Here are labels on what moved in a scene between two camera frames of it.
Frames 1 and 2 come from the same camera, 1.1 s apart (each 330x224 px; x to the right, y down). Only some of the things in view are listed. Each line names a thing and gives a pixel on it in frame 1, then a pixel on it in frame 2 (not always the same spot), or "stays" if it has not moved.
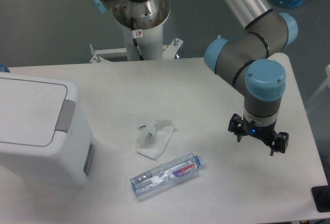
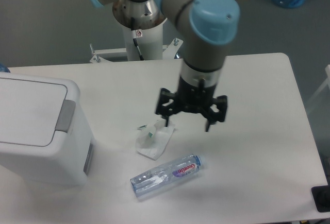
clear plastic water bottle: x=164 y=173 stays
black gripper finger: x=236 y=125 → x=165 y=96
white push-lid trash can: x=45 y=137 stays
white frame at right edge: x=327 y=83 stays
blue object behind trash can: x=3 y=68 stays
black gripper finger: x=280 y=143 → x=221 y=102
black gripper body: x=266 y=134 → x=194 y=99
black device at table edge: x=321 y=195 stays
